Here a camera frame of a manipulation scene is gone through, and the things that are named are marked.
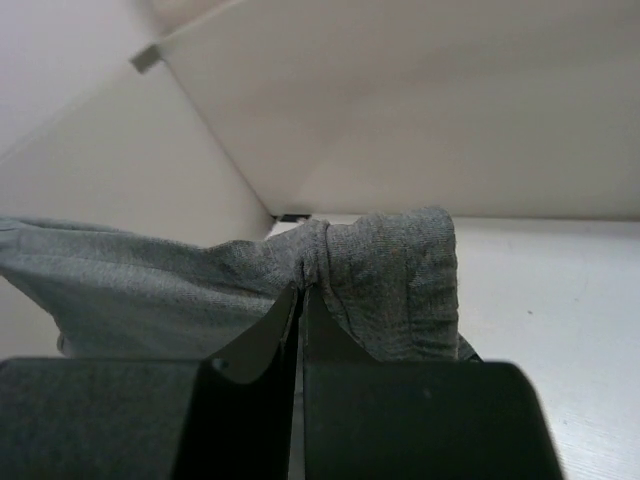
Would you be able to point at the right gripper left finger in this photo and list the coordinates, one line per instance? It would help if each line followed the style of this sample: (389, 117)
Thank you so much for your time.
(240, 417)

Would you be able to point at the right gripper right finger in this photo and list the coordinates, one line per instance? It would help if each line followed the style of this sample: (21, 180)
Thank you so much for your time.
(367, 419)

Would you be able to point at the grey shorts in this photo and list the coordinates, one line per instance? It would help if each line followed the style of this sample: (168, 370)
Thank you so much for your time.
(137, 316)

